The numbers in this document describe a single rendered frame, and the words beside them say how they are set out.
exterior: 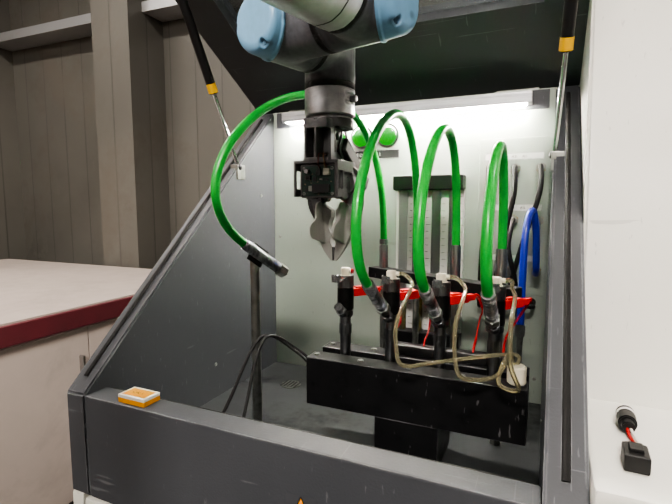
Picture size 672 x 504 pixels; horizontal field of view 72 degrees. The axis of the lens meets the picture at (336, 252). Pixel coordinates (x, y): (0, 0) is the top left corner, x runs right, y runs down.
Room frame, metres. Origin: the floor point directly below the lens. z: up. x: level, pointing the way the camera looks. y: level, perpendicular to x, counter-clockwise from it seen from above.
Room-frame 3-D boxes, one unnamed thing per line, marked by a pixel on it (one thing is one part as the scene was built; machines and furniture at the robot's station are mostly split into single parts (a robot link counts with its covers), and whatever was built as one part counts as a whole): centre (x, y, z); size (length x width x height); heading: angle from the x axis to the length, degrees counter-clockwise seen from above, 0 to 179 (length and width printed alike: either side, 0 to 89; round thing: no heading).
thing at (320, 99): (0.71, 0.01, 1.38); 0.08 x 0.08 x 0.05
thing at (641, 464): (0.46, -0.31, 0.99); 0.12 x 0.02 x 0.02; 153
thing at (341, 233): (0.70, 0.00, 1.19); 0.06 x 0.03 x 0.09; 156
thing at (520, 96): (1.01, -0.12, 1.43); 0.54 x 0.03 x 0.02; 66
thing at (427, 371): (0.72, -0.13, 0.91); 0.34 x 0.10 x 0.15; 66
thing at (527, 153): (0.91, -0.34, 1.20); 0.13 x 0.03 x 0.31; 66
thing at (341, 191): (0.70, 0.01, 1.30); 0.09 x 0.08 x 0.12; 156
